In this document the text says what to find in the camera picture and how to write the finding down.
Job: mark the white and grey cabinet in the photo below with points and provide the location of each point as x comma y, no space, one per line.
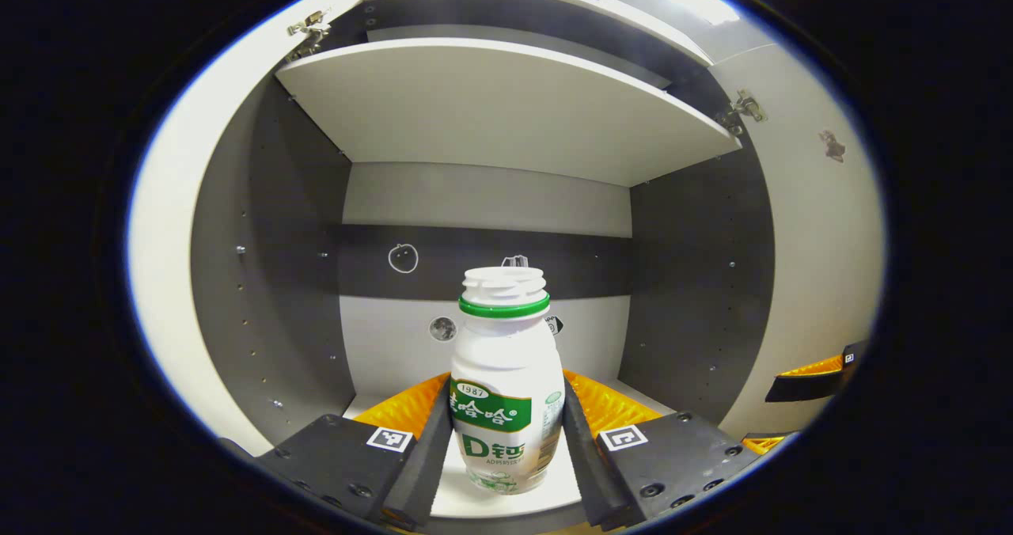
269,282

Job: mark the white cabinet shelf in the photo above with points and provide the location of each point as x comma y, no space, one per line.
491,108

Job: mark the metal door hinge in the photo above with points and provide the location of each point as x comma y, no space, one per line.
742,111
310,32

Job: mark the white bottle with green label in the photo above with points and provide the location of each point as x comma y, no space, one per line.
506,377

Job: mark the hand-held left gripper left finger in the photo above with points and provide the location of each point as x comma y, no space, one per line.
427,456

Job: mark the white cabinet door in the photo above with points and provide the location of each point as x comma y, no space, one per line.
823,250
170,266

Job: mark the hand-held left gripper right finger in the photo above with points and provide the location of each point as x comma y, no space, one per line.
582,464

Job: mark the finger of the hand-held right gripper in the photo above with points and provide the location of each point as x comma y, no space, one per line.
799,388
764,442

